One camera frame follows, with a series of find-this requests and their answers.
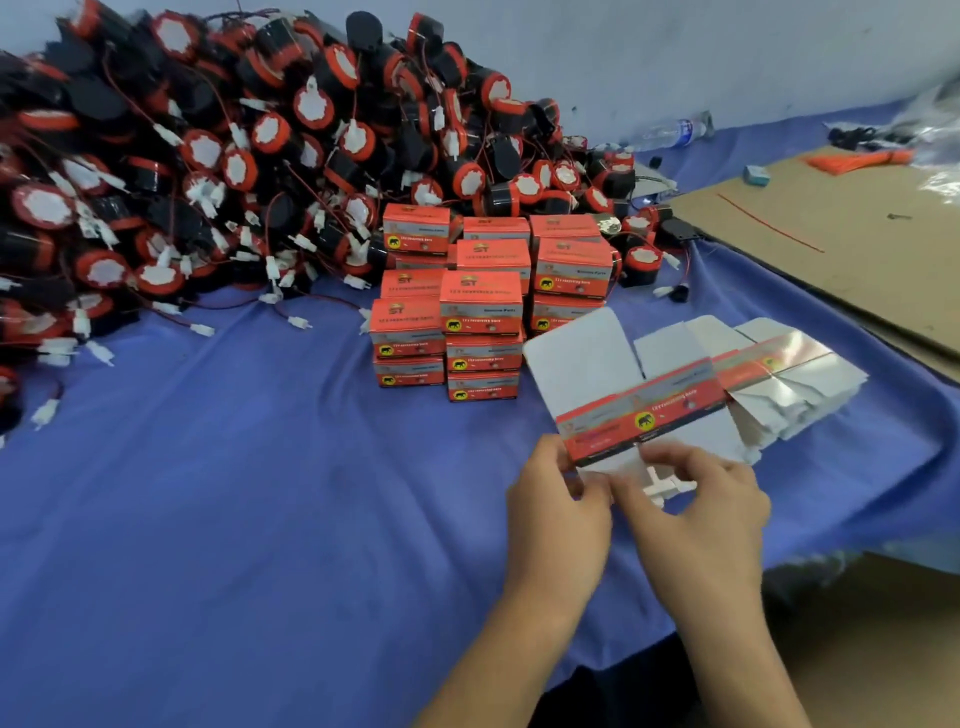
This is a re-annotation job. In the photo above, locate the person's left hand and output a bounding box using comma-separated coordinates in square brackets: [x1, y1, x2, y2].
[502, 435, 617, 602]

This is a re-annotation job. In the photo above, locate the person's right hand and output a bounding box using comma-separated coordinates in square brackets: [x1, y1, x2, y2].
[612, 438, 774, 620]

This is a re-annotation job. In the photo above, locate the stack of paper boxes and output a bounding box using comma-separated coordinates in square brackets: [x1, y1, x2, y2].
[630, 315, 872, 455]

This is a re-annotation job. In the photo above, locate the pile of black red buzzers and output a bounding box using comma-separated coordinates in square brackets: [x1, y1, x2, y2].
[0, 0, 701, 437]

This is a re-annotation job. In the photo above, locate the person's left forearm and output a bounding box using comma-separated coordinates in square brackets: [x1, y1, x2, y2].
[420, 577, 590, 728]

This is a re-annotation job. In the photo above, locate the brown cardboard sheet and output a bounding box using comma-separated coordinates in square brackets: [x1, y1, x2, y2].
[882, 315, 960, 386]
[667, 150, 960, 351]

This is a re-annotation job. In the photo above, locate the blue cloth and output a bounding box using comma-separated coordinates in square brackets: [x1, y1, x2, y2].
[0, 97, 960, 728]

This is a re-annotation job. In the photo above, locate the clear plastic bottle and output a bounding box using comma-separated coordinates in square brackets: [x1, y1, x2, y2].
[622, 109, 719, 155]

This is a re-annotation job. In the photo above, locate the small orange object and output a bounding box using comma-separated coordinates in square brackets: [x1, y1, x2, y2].
[802, 145, 915, 176]

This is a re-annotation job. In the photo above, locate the clear plastic bag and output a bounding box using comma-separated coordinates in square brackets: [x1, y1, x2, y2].
[897, 72, 960, 170]

